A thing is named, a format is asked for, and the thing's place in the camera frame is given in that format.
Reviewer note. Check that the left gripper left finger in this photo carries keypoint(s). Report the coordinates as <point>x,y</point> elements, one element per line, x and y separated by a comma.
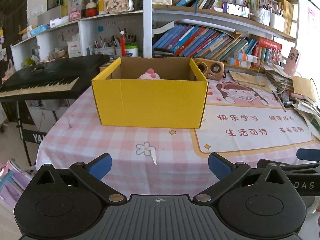
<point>90,175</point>

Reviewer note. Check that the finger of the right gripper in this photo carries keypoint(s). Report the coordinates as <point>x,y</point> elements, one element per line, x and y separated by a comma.
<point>308,154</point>
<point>262,163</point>

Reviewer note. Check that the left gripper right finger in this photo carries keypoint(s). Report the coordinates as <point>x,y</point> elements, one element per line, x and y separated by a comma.
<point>230,177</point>

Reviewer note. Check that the pink plush paw toy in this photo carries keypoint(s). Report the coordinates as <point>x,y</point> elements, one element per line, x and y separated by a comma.
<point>150,75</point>

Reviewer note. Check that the pink checkered table mat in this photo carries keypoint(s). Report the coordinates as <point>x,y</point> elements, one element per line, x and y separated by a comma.
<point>240,123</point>

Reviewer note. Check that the brown paper envelope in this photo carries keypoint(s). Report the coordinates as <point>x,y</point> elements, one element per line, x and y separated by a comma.
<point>303,87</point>

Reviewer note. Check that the pile of papers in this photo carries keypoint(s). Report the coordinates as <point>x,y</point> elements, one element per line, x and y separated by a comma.
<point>305,107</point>

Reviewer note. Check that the yellow cardboard box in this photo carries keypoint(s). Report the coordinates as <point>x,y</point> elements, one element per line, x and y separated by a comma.
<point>176,101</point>

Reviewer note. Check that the flat cardboard sheets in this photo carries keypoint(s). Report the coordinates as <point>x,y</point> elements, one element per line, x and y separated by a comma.
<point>259,82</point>

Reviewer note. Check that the black electronic keyboard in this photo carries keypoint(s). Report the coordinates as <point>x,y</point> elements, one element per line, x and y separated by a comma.
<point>61,79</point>

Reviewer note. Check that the brown retro radio speaker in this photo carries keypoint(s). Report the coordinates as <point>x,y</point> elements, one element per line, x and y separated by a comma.
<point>213,70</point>

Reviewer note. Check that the orange white medicine box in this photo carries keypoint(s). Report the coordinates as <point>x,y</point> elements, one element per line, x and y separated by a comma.
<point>245,57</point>

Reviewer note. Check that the white bookshelf unit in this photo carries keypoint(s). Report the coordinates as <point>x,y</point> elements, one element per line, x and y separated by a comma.
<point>139,22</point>

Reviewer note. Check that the white green lidded jar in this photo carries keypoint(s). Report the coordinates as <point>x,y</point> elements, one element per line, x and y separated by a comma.
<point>131,50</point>

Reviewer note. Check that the row of leaning books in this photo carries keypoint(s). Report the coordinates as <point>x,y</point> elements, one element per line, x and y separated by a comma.
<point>186,40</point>

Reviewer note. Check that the red pen bottle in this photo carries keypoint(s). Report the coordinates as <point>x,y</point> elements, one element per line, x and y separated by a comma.
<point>122,43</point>

